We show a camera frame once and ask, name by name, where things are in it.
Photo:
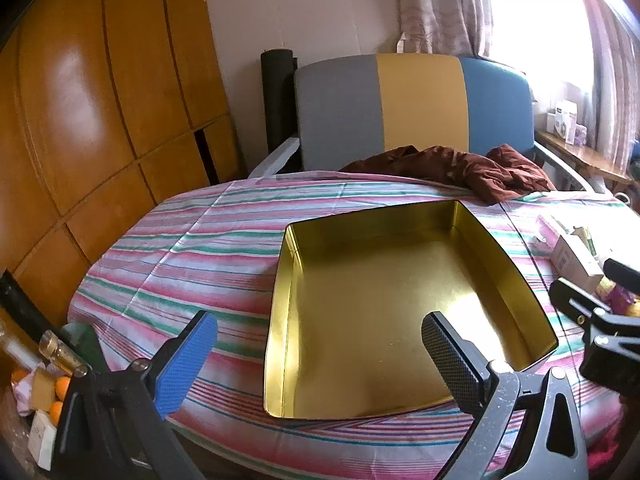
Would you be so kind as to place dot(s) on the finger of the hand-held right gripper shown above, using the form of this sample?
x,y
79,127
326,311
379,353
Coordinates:
x,y
575,300
622,272

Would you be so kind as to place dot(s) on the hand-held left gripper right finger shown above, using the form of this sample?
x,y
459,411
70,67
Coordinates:
x,y
452,360

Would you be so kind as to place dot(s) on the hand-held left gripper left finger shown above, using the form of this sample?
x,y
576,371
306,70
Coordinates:
x,y
182,365

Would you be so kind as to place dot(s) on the purple packet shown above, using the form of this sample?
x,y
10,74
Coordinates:
x,y
617,300

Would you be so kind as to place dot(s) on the gold metal tin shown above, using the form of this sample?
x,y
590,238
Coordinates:
x,y
380,300

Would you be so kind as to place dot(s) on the dark green object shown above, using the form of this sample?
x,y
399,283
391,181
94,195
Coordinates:
x,y
87,347

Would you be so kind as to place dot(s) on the red cloth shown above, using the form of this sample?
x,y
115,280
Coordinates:
x,y
612,452

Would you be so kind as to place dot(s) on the orange fruit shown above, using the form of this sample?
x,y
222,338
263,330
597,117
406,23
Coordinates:
x,y
62,385
56,410

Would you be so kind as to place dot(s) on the striped tablecloth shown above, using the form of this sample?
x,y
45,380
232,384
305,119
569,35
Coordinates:
x,y
200,240

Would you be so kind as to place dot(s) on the wooden desk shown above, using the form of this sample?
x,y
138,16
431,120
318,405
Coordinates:
x,y
580,152

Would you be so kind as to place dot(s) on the glass bottle gold cap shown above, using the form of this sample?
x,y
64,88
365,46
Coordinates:
x,y
52,351

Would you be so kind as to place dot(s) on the small purple carton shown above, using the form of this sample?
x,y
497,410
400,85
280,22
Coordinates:
x,y
580,135

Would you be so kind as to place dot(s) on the brown cloth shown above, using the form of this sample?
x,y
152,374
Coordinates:
x,y
480,170

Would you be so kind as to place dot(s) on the white carton with round print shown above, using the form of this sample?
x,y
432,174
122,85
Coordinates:
x,y
566,120

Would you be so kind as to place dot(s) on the small plain white carton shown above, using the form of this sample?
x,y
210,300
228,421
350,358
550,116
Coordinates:
x,y
550,122

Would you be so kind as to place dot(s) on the patterned curtain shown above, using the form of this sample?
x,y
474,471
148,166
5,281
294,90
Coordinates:
x,y
612,60
440,5

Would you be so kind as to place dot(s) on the grey yellow blue chair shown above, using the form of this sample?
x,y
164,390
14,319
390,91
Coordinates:
x,y
340,110

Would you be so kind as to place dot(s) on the black rolled mat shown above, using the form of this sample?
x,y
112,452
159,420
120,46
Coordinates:
x,y
275,100

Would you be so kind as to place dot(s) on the wooden wardrobe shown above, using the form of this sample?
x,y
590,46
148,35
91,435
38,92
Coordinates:
x,y
100,85

